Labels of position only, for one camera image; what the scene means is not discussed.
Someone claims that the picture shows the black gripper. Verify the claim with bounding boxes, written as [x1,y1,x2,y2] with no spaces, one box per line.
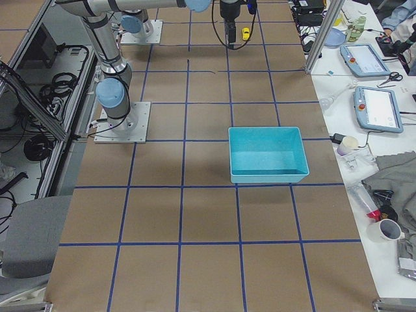
[220,0,241,44]

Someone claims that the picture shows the yellow beetle toy car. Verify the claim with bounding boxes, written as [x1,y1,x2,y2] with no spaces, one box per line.
[242,27,251,42]

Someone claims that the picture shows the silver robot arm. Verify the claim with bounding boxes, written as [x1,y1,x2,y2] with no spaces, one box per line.
[120,9,154,38]
[56,1,215,136]

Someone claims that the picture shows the pale blue bowl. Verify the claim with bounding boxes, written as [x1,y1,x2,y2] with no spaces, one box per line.
[324,28,346,49]

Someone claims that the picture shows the green bottle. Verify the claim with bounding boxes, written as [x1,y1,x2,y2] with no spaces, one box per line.
[346,16,367,43]

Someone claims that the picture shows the turquoise plastic bin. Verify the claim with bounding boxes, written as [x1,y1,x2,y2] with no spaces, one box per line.
[228,127,309,183]

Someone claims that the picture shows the upper teach pendant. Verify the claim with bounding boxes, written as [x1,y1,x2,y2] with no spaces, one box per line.
[339,44,391,77]

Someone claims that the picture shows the teach pendant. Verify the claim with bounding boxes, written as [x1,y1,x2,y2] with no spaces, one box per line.
[339,44,391,77]
[353,86,404,133]

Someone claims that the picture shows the black power adapter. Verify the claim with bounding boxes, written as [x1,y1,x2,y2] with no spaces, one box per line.
[330,133,345,144]

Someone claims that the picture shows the white purple cup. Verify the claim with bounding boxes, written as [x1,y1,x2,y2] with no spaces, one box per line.
[337,136,359,156]

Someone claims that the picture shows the lower teach pendant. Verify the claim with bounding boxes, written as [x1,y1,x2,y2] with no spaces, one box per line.
[353,86,404,133]

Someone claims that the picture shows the clear tube red cap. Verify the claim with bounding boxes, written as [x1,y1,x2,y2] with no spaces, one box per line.
[348,183,381,222]

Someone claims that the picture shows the grey cloth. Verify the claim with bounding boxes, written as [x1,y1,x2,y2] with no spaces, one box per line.
[362,151,415,245]

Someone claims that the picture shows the white mug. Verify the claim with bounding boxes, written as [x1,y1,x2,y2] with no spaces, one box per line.
[367,219,405,242]

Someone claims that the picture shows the grey chair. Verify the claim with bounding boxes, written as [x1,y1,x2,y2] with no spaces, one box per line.
[1,195,72,304]

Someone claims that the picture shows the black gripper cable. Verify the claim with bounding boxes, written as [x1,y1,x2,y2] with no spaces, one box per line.
[211,0,257,50]

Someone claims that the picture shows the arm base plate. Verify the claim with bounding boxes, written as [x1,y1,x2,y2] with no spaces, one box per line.
[94,101,151,144]
[120,19,163,46]

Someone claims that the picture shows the aluminium frame post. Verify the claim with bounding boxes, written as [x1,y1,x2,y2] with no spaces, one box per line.
[304,0,345,74]

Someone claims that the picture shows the black handled scissors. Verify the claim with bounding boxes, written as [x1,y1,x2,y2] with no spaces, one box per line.
[377,71,403,88]

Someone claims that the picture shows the black coiled cables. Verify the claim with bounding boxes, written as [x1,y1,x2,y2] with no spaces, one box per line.
[39,72,78,111]

